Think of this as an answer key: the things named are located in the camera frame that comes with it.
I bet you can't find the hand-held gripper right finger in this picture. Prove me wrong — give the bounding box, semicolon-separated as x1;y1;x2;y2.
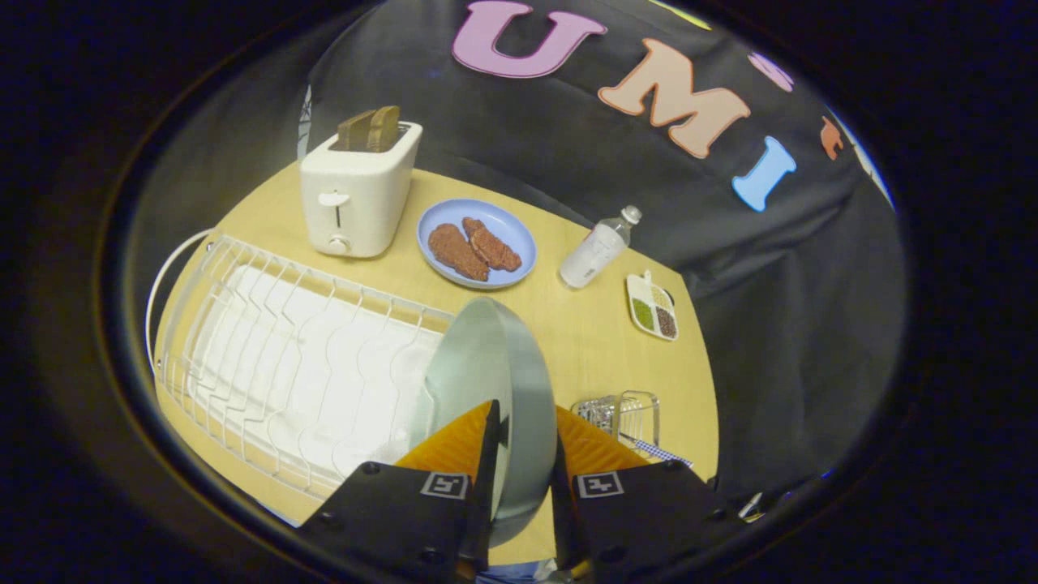
551;405;735;584

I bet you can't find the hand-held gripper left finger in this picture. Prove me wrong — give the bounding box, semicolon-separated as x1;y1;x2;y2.
298;399;503;584

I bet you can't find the pale green plate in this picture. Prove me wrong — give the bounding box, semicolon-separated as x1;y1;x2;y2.
410;297;559;549

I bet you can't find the metal wire basket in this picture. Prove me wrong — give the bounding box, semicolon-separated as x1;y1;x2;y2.
571;390;661;449

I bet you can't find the white wire dish rack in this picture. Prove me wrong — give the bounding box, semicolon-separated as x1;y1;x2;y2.
145;229;455;500

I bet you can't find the blue plate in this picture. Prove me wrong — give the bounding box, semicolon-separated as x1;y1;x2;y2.
416;198;538;290

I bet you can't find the blue checkered cloth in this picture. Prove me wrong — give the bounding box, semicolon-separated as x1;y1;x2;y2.
631;439;695;469

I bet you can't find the white divided condiment tray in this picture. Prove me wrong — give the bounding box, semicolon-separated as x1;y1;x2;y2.
625;270;680;342

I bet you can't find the brown meat patty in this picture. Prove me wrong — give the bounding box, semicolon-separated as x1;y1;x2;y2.
427;223;491;282
462;217;523;273

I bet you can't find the clear plastic bottle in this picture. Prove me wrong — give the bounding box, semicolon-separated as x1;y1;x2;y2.
559;205;643;290

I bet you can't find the white toaster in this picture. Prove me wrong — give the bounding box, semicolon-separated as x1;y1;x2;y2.
299;121;424;260

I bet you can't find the black backdrop cloth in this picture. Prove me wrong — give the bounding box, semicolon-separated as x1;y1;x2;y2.
297;0;907;508

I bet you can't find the brown toast slice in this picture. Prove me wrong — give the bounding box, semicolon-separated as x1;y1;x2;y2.
337;109;378;152
367;105;401;153

